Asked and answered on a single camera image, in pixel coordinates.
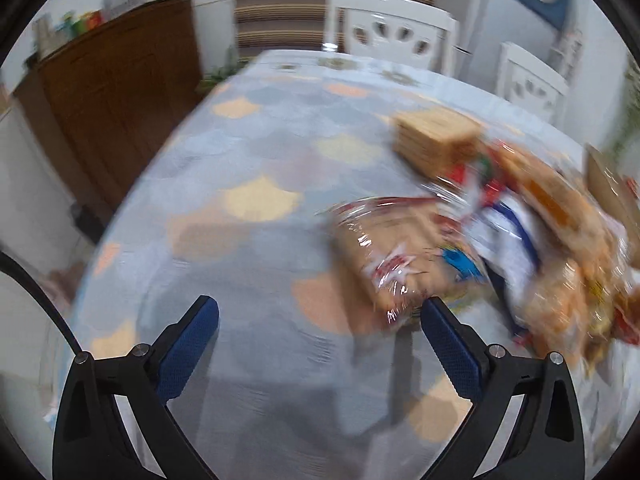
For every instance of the red tin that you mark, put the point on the red tin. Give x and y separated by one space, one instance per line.
92 19

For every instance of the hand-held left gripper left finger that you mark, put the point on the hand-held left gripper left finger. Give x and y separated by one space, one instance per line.
190 350

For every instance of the orange bread stick packet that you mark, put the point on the orange bread stick packet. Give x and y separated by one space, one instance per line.
550 195

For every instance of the brown woven basket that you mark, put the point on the brown woven basket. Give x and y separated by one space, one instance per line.
605 180

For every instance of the dried flower bunch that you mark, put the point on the dried flower bunch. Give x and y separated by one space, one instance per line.
627 125

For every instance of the white chair with oval cutouts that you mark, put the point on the white chair with oval cutouts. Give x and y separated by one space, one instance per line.
530 72
385 15

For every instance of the clear packet of golden snacks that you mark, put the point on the clear packet of golden snacks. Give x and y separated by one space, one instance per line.
565 305

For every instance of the green container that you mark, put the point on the green container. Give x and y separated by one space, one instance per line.
70 24

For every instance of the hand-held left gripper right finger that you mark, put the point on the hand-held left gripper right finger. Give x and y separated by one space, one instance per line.
450 350

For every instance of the white and blue snack packet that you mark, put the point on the white and blue snack packet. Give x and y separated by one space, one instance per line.
500 230

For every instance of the dark floor object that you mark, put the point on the dark floor object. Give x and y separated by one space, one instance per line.
87 222

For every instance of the white storage rack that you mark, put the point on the white storage rack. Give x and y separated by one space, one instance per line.
567 52

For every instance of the green potted plant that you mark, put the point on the green potted plant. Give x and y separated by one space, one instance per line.
220 72

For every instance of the clear sliced bread pack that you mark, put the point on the clear sliced bread pack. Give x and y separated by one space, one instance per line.
435 140

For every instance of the clear biscuit packet red print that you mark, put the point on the clear biscuit packet red print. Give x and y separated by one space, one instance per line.
390 245

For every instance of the brown wooden cabinet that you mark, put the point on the brown wooden cabinet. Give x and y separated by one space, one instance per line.
115 90

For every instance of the white refrigerator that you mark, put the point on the white refrigerator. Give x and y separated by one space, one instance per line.
490 45

